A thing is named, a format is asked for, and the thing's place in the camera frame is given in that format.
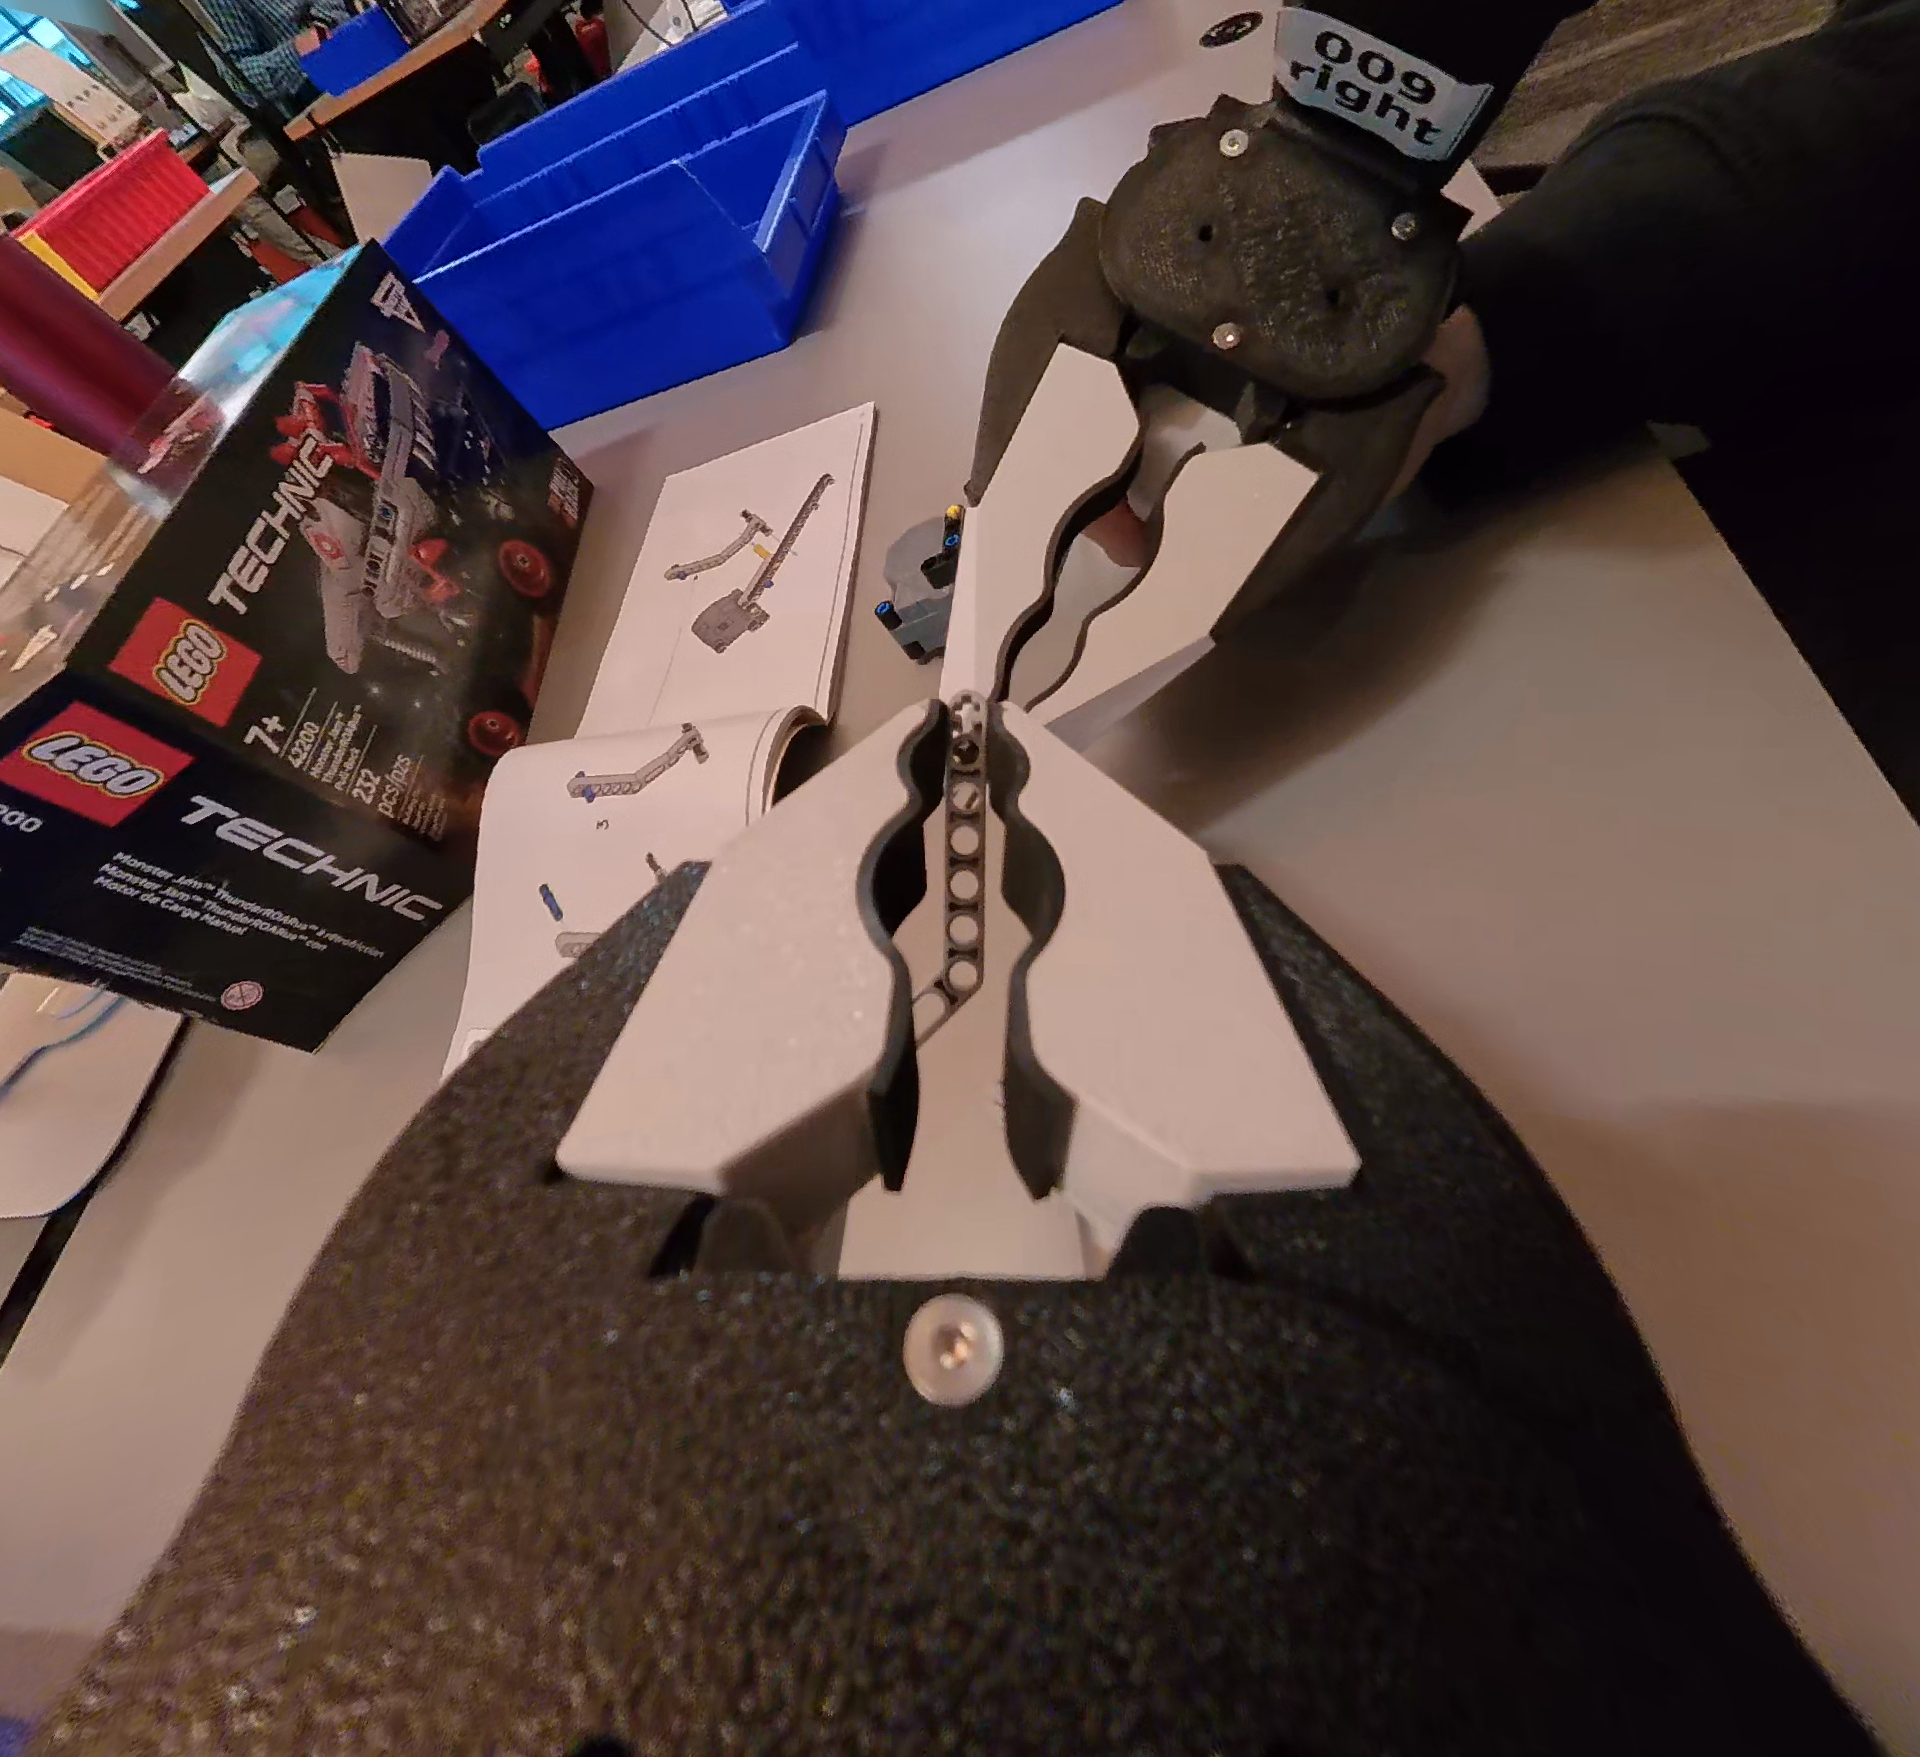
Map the maroon cylinder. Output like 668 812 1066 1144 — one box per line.
0 234 184 456

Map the long wooden table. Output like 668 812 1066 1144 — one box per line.
282 0 635 140

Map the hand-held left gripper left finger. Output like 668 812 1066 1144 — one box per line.
553 699 952 1248

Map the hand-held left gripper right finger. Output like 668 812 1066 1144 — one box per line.
990 702 1364 1274

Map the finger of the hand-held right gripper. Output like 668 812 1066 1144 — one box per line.
941 337 1146 706
1017 450 1330 755

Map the blue storage bin with tag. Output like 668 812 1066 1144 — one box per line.
380 88 845 433

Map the black toy set box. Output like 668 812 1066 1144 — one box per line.
0 236 596 1055

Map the grey desk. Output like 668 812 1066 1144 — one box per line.
0 0 1920 1414

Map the grey bent beam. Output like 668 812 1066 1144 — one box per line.
925 687 1004 1041

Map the grey motor block assembly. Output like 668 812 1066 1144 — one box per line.
872 493 977 665

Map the open instruction booklet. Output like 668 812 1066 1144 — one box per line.
442 401 881 1087

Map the red storage bin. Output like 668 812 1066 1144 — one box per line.
11 127 213 289

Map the person's right forearm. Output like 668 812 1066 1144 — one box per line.
1438 0 1920 516

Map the person's right hand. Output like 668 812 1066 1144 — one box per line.
1410 295 1497 477

